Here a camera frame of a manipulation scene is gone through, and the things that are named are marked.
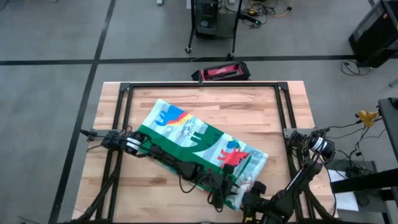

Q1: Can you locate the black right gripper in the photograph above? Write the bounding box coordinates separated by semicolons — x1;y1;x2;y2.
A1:
243;181;274;224

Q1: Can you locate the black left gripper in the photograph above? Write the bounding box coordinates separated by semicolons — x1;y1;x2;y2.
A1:
205;164;236;205

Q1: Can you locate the dinosaur print towel green backing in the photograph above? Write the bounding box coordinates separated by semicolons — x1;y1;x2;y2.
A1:
136;98;269;211

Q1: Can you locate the white paper sheet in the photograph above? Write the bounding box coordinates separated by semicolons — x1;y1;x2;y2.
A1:
328;169;359;212

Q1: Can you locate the red and black tool case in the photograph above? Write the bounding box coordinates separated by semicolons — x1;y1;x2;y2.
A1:
192;61;251;82

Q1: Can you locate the black power strip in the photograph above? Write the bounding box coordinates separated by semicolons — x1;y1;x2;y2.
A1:
240;12;262;26

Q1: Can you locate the black wheeled cart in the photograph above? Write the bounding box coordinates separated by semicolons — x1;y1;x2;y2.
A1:
185;0;243;60

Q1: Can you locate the black equipment cabinet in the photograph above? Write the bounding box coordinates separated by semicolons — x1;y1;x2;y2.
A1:
348;0;398;68

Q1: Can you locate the black metal table frame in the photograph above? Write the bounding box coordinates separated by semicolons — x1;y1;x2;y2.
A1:
73;81;338;224

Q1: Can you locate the black side workstation frame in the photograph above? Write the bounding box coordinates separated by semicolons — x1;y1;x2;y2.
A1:
330;98;398;224

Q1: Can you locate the black floor cable loop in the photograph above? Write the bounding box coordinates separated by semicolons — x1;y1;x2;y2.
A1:
341;59;373;77

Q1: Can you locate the yellow cable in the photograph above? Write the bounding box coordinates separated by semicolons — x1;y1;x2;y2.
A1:
247;0;294;18

